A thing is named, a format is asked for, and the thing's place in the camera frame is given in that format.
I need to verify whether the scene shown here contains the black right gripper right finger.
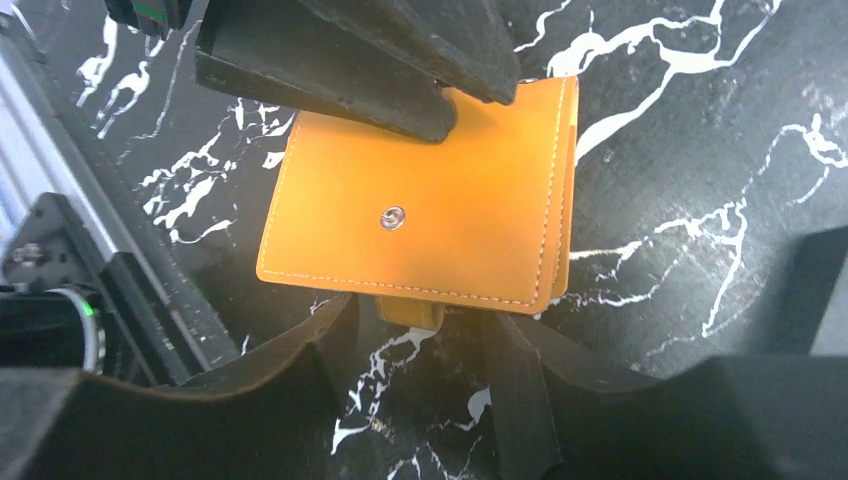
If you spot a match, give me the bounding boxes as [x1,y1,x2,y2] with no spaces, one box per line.
[481,312,847,479]

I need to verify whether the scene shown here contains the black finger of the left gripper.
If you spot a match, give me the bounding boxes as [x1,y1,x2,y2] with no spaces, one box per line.
[304,0,520,105]
[195,1,457,143]

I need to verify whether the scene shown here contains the orange leather card holder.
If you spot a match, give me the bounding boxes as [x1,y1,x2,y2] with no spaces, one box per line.
[256,76,579,330]

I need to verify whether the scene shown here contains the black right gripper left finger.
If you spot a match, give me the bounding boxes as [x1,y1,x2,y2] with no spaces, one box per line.
[1,294,358,479]

